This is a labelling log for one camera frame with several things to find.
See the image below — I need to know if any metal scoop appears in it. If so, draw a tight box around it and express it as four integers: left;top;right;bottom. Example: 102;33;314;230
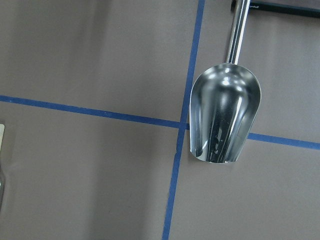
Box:
189;0;262;164

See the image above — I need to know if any black glass rack tray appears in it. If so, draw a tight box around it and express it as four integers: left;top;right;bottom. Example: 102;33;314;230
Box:
230;0;320;18

